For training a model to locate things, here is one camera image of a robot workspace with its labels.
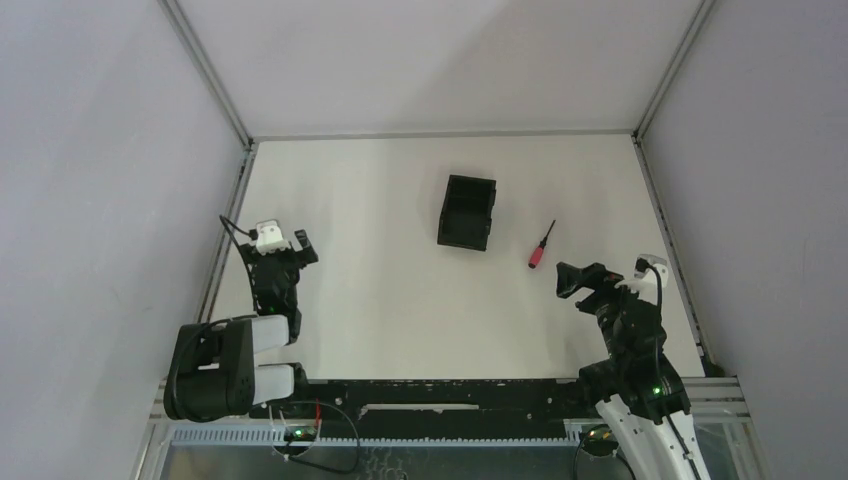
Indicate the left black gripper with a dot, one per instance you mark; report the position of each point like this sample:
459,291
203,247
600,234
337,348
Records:
279,257

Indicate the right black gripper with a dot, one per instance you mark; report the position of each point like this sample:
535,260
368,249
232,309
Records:
602,291

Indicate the red handled screwdriver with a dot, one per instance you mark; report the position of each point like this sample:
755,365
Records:
538,253

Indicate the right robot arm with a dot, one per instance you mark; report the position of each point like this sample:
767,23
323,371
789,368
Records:
636,390

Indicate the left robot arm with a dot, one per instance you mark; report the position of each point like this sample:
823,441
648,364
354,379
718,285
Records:
213,373

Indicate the black plastic bin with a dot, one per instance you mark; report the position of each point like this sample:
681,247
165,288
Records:
466,215

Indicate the right green circuit board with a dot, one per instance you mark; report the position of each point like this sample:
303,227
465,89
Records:
599,442

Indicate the green circuit board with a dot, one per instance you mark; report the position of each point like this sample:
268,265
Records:
599,442
300,434

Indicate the left green circuit board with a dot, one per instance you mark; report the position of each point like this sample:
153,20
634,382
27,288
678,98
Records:
300,434

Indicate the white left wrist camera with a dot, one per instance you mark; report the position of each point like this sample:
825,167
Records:
270,238

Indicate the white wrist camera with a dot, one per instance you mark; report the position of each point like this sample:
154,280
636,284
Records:
651,275
270,238

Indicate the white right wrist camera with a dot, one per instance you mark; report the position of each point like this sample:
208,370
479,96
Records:
651,275

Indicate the rear aluminium frame rail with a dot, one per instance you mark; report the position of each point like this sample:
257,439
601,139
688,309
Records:
442,134

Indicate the aluminium frame rail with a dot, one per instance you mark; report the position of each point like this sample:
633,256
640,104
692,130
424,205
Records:
660,185
442,134
176,15

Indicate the right aluminium frame rail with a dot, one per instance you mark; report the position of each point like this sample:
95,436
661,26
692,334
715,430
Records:
660,185

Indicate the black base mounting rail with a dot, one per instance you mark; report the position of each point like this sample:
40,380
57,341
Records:
489,409

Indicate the white slotted cable duct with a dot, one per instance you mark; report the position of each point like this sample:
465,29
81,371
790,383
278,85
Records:
258,435

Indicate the left aluminium frame rail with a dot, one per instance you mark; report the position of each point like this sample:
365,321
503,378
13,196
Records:
176,15

